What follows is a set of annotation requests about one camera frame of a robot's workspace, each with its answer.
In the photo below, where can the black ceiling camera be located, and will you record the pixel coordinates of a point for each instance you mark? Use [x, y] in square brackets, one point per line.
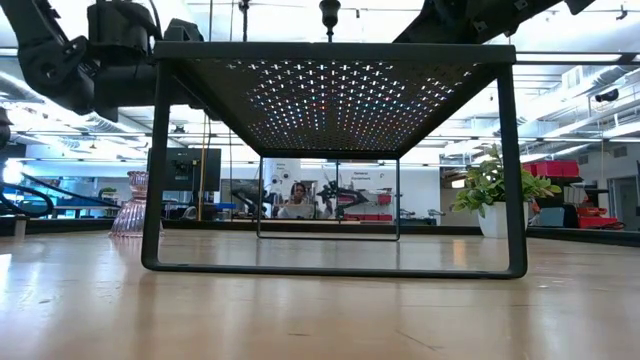
[607, 95]

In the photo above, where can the small red bins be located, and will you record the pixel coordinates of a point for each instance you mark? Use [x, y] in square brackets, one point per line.
[384, 199]

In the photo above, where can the pink ribbed glass candle holder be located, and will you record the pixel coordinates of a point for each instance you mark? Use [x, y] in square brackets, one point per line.
[127, 215]

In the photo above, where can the person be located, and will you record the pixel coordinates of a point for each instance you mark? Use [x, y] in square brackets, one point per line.
[299, 192]

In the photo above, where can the small white block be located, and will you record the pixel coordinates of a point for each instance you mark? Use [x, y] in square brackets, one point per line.
[20, 227]

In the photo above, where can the black background robot arm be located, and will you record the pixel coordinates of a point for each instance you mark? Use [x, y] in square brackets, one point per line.
[250, 197]
[345, 195]

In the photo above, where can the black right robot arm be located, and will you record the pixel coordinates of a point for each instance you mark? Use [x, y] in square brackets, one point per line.
[450, 22]

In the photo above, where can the potted green plant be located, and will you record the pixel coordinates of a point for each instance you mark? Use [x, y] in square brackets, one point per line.
[487, 220]

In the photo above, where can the black perforated metal shelf riser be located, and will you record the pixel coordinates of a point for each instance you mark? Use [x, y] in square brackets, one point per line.
[325, 52]

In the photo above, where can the black metal candlestick holder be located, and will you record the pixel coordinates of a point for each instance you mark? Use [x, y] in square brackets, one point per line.
[330, 12]

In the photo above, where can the red box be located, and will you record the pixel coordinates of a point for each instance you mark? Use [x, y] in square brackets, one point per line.
[597, 221]

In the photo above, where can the black monitor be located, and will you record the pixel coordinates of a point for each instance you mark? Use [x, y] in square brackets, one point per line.
[195, 170]

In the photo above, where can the black aluminium table frame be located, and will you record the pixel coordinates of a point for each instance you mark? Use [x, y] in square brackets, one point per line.
[575, 234]

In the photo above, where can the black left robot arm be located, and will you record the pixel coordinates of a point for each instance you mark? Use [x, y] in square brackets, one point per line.
[50, 60]

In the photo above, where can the red storage bins on rack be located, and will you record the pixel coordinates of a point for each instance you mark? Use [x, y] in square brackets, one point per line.
[550, 168]

